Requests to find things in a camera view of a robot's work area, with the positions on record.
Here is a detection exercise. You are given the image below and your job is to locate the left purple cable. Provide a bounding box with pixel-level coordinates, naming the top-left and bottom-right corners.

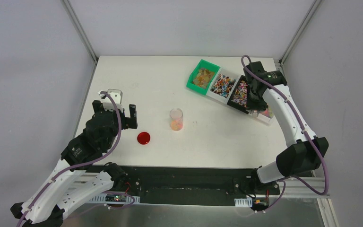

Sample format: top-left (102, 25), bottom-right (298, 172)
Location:
top-left (16, 91), bottom-right (122, 227)

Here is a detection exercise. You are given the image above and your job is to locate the black candy bin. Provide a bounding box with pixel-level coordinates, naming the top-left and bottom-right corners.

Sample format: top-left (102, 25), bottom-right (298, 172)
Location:
top-left (227, 75), bottom-right (249, 114)

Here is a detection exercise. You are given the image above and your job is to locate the red jar lid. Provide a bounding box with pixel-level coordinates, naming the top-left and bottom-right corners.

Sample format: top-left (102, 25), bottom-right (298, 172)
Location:
top-left (137, 131), bottom-right (151, 145)

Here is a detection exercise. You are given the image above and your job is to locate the aluminium frame rail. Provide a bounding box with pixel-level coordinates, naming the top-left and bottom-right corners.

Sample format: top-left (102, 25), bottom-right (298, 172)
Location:
top-left (283, 177), bottom-right (330, 199)

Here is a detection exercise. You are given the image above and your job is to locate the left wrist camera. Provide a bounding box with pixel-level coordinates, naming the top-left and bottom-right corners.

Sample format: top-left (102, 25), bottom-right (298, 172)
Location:
top-left (99, 89), bottom-right (124, 112)

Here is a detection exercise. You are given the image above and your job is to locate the clear plastic jar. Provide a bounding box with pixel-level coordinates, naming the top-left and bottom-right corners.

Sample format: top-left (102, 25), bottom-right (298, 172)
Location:
top-left (169, 108), bottom-right (183, 131)

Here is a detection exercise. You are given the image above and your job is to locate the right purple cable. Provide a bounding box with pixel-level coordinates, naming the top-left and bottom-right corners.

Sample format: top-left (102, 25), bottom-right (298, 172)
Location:
top-left (241, 55), bottom-right (330, 196)

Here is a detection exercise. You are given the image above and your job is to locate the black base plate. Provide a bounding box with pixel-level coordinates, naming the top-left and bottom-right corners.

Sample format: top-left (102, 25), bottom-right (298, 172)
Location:
top-left (116, 166), bottom-right (281, 206)

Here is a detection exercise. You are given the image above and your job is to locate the green candy bin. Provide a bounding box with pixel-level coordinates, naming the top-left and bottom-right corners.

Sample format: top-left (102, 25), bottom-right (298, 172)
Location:
top-left (186, 59), bottom-right (221, 95)

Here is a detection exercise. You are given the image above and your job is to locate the white gummy bin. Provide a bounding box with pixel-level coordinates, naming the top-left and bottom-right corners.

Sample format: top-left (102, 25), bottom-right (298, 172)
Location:
top-left (250, 108), bottom-right (275, 125)

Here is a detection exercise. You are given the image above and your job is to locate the purple cable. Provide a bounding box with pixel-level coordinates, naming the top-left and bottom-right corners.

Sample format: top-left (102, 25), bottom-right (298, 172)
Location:
top-left (241, 55), bottom-right (330, 196)
top-left (16, 91), bottom-right (122, 227)

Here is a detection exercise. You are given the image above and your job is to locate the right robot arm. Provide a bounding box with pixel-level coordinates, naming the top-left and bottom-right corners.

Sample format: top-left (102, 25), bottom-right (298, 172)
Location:
top-left (243, 61), bottom-right (329, 194)

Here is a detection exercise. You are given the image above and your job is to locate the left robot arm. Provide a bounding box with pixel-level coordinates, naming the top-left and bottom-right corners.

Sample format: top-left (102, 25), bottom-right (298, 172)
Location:
top-left (10, 100), bottom-right (138, 227)

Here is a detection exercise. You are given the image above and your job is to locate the white lollipop bin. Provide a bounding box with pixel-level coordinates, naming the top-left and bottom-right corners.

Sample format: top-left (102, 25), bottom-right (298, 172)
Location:
top-left (206, 68), bottom-right (240, 104)

